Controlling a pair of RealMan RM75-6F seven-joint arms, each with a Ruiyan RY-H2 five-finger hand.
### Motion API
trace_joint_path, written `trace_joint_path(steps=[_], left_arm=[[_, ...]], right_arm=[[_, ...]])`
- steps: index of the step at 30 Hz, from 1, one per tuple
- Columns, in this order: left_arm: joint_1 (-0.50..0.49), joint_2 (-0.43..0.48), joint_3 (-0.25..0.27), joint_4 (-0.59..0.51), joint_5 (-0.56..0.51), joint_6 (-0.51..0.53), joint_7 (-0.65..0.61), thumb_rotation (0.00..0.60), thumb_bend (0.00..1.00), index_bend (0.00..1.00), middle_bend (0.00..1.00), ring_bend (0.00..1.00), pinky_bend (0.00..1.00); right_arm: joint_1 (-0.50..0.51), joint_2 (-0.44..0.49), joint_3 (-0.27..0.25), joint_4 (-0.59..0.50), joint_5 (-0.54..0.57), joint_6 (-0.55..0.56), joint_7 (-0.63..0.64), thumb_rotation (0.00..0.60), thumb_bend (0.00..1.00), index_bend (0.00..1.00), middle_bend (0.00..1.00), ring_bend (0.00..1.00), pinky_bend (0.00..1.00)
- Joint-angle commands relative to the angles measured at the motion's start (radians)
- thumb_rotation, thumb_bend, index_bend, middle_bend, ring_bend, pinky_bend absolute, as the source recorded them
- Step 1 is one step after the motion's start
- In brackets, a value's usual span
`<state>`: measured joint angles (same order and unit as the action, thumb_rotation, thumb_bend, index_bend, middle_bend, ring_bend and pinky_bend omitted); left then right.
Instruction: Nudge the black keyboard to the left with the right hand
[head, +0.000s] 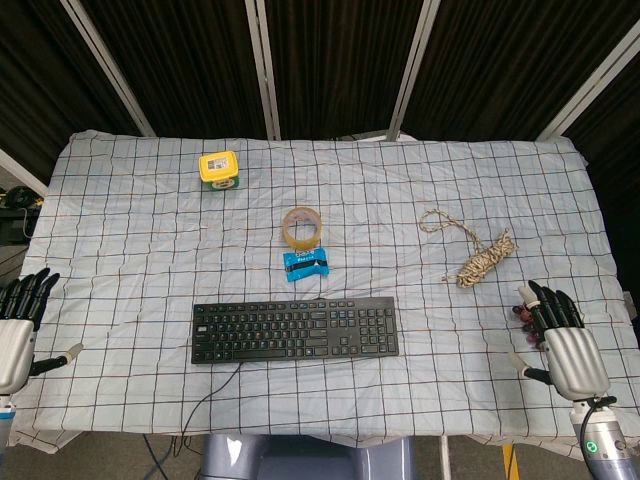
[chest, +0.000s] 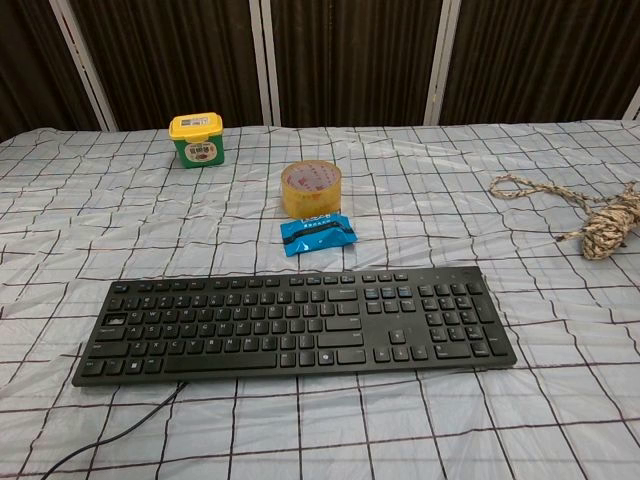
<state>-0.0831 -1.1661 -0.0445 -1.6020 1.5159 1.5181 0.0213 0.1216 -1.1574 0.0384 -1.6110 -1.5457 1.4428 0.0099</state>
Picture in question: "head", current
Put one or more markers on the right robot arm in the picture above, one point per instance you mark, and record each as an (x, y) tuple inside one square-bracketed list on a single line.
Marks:
[(600, 440)]

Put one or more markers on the dark red grape bunch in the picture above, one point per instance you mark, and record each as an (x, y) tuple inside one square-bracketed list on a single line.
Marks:
[(530, 325)]

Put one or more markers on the blue snack packet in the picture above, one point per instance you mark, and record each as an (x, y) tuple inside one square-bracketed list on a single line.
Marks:
[(306, 264)]

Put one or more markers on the black keyboard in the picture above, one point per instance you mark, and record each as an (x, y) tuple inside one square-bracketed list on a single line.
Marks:
[(295, 330)]

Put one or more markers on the yellow lidded green tub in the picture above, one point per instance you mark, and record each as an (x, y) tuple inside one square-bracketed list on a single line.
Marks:
[(219, 170)]

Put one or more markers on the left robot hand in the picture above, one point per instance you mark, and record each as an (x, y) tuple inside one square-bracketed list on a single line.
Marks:
[(15, 345)]

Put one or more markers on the blue checked tablecloth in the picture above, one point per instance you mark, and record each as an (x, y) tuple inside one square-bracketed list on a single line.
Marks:
[(320, 200)]

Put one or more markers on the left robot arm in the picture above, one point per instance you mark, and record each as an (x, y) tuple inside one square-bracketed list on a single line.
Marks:
[(4, 425)]

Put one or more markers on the white partition frame post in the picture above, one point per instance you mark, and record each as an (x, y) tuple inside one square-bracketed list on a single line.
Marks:
[(412, 70), (590, 85), (22, 172), (262, 70), (107, 65)]

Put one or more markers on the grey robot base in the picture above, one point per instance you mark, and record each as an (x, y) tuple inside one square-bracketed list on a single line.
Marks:
[(305, 460)]

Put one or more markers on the clear packing tape roll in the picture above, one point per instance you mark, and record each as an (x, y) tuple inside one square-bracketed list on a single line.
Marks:
[(301, 227)]

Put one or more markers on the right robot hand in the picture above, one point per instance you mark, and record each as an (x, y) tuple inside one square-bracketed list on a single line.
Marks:
[(572, 357)]

